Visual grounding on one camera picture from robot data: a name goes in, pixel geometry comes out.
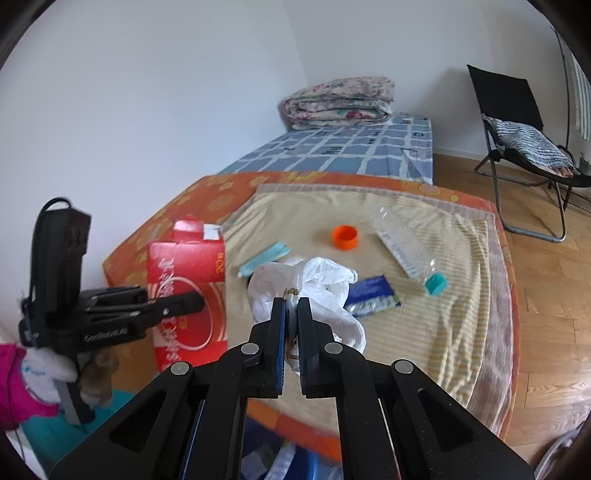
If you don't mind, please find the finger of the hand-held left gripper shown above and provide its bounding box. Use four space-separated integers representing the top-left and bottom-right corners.
131 291 206 330
81 285 151 306

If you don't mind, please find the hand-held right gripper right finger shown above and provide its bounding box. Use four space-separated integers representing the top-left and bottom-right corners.
297 296 536 480

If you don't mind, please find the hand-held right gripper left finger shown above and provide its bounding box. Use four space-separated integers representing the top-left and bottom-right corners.
48 296 289 480

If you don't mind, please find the red cardboard box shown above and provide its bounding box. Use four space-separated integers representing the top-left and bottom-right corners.
148 215 230 373

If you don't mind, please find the white plastic bag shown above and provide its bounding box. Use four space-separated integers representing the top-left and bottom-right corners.
248 257 367 365

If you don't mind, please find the orange bottle cap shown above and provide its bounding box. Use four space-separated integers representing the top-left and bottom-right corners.
332 224 361 251

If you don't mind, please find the blue plastic basket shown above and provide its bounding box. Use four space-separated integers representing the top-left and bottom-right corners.
240 440 343 480

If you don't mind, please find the person's left forearm pink sleeve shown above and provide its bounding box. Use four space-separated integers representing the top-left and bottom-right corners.
0 344 80 431

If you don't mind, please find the person's left hand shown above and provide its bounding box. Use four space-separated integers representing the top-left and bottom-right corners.
78 351 119 409

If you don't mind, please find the teal white wrapper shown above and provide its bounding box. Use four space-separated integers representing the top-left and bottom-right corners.
237 241 291 280

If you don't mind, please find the blue foil packet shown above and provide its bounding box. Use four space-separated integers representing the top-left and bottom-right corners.
344 274 404 318

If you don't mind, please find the orange patterned mattress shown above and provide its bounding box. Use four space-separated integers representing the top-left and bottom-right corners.
102 171 520 463

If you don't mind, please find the clear plastic bottle teal cap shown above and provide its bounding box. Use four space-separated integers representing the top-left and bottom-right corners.
374 206 448 296

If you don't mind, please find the yellow striped blanket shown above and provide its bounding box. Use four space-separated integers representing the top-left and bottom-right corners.
222 183 505 418

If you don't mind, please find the blue checked mattress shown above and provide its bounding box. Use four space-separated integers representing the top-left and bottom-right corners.
217 112 437 186

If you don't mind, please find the folded floral quilt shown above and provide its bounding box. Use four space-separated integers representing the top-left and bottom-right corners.
282 76 397 131

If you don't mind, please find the striped cloth on chair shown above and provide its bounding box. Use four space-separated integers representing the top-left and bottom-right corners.
484 115 581 179

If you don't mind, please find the black folding chair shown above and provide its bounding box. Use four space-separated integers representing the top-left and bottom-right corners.
466 64 591 243

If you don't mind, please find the striped hanging towel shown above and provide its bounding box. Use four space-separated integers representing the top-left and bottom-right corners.
566 52 591 142

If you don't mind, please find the white ring frame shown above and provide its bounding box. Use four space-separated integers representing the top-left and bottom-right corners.
537 429 580 477

